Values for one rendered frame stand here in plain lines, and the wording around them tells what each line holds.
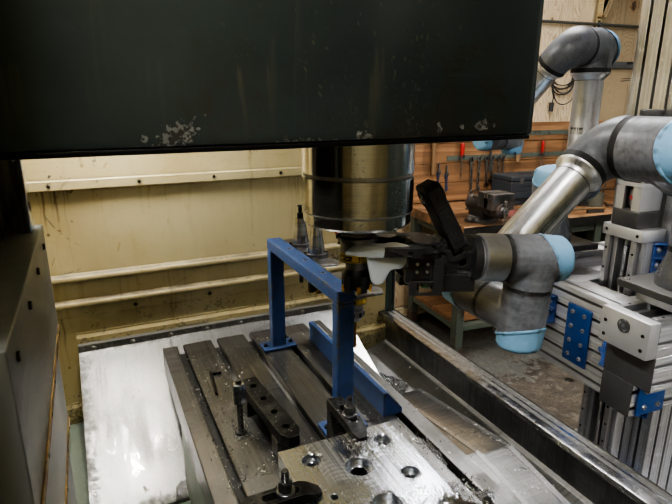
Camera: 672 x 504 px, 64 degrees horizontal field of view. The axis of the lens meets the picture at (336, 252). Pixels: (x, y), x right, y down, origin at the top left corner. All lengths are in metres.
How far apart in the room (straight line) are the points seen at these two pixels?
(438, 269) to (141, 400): 1.12
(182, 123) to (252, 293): 1.35
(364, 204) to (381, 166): 0.05
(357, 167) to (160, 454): 1.11
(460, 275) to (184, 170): 1.08
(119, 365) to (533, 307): 1.28
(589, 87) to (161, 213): 1.37
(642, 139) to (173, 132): 0.79
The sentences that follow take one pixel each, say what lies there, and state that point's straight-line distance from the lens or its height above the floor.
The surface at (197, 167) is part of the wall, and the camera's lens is 1.73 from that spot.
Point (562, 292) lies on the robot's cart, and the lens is 1.75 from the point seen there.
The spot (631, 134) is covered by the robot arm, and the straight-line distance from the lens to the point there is 1.08.
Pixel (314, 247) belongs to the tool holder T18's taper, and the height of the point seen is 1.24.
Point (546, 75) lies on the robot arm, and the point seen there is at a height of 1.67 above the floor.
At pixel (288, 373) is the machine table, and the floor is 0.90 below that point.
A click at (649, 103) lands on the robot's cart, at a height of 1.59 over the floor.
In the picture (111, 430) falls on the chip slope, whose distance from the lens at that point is 1.66.
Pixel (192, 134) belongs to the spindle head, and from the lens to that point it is 0.57.
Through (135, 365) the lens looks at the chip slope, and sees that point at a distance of 1.79.
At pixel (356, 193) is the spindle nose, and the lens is 0.70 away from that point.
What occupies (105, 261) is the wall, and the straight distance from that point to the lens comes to 1.76.
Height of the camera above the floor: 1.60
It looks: 16 degrees down
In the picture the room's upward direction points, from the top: straight up
